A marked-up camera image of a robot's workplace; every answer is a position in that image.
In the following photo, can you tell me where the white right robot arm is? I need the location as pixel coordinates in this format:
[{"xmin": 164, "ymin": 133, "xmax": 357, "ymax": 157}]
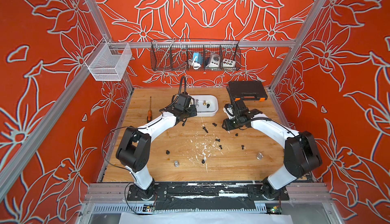
[{"xmin": 222, "ymin": 81, "xmax": 323, "ymax": 200}]

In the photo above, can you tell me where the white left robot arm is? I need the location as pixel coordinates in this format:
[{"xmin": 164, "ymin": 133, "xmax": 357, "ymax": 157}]
[{"xmin": 116, "ymin": 75, "xmax": 197, "ymax": 200}]

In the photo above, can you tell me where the white plastic storage box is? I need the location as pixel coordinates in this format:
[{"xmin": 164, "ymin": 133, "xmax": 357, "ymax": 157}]
[{"xmin": 190, "ymin": 95, "xmax": 219, "ymax": 117}]

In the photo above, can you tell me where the blue box in basket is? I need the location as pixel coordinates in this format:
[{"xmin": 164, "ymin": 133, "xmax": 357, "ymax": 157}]
[{"xmin": 188, "ymin": 53, "xmax": 203, "ymax": 70}]

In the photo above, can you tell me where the white dotted box in basket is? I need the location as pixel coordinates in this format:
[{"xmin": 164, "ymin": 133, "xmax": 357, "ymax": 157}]
[{"xmin": 222, "ymin": 59, "xmax": 236, "ymax": 70}]

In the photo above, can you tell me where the black tool case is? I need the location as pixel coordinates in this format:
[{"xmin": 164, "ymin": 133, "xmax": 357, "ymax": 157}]
[{"xmin": 227, "ymin": 81, "xmax": 268, "ymax": 102}]

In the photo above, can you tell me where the white device in basket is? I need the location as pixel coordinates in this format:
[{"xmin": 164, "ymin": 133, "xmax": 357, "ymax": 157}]
[{"xmin": 206, "ymin": 53, "xmax": 221, "ymax": 69}]

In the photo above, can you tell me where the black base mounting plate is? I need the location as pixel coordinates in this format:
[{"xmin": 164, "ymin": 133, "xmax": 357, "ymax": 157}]
[{"xmin": 125, "ymin": 181, "xmax": 289, "ymax": 213}]

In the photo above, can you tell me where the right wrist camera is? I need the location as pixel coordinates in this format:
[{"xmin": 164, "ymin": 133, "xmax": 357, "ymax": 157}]
[{"xmin": 223, "ymin": 104, "xmax": 235, "ymax": 119}]

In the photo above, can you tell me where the orange handled screwdriver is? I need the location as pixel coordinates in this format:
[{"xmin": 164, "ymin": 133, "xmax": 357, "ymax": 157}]
[{"xmin": 147, "ymin": 97, "xmax": 152, "ymax": 123}]

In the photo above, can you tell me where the black wire wall basket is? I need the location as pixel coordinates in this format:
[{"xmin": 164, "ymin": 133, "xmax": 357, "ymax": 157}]
[{"xmin": 150, "ymin": 38, "xmax": 242, "ymax": 72}]

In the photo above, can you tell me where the clear plastic wall bin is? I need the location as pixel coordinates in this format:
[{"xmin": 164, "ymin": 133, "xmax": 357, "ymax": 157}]
[{"xmin": 84, "ymin": 43, "xmax": 133, "ymax": 82}]

